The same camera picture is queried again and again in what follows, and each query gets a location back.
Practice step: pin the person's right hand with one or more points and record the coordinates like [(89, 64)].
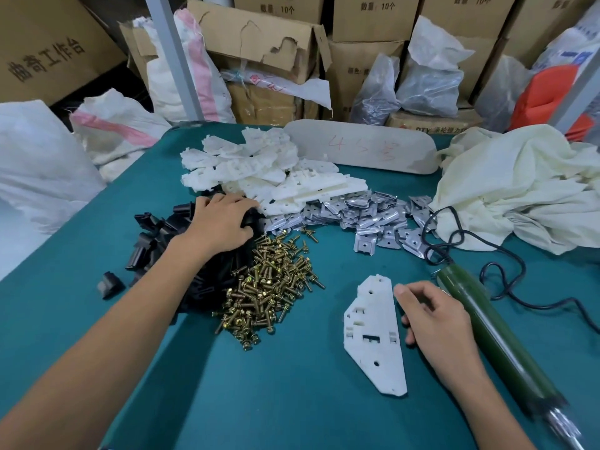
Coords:
[(438, 328)]

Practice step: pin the person's left hand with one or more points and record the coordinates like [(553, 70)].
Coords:
[(218, 227)]

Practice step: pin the person's left thumb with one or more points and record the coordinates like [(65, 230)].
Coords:
[(245, 238)]

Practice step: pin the person's right thumb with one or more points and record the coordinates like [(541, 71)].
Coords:
[(408, 330)]

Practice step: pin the person's left forearm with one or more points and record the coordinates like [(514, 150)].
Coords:
[(108, 342)]

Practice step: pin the person's right forearm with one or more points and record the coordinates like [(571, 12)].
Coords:
[(478, 407)]

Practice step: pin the single white plastic plate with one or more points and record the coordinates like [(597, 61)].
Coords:
[(375, 342)]

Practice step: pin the pile of brass screws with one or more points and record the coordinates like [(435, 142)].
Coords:
[(265, 290)]

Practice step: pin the pile of white plastic plates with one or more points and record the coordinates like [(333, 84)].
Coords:
[(253, 168)]

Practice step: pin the pile of black plastic parts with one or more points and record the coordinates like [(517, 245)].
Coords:
[(159, 238)]

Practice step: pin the green electric screwdriver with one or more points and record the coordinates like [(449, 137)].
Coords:
[(497, 342)]

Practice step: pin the pile of metal brackets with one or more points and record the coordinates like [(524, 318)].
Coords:
[(365, 220)]

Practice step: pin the taped cardboard box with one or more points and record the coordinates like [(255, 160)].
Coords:
[(262, 107)]

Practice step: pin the single black plastic part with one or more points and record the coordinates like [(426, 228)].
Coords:
[(110, 285)]

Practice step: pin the white oval board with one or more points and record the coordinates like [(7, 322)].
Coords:
[(365, 145)]

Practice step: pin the white red printed plastic sheet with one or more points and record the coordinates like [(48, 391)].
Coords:
[(281, 86)]

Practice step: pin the tall pink striped woven sack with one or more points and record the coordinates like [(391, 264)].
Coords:
[(187, 74)]

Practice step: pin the cream cloth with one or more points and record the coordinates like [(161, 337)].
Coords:
[(520, 187)]

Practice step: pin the clear plastic bag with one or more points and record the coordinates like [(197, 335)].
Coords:
[(375, 93), (504, 93), (433, 74)]

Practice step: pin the torn cardboard box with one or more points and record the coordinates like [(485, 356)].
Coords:
[(253, 37)]

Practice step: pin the low cardboard box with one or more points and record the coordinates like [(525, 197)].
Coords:
[(436, 120)]

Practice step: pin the plain white woven sack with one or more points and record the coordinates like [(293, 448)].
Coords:
[(37, 163)]

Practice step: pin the orange plastic item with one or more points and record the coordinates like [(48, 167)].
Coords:
[(539, 103)]

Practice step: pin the large printed cardboard box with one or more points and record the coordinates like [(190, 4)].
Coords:
[(47, 46)]

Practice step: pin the white blue printed sack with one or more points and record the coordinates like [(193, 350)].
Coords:
[(569, 46)]

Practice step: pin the grey metal post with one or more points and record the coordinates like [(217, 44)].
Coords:
[(176, 60), (574, 98)]

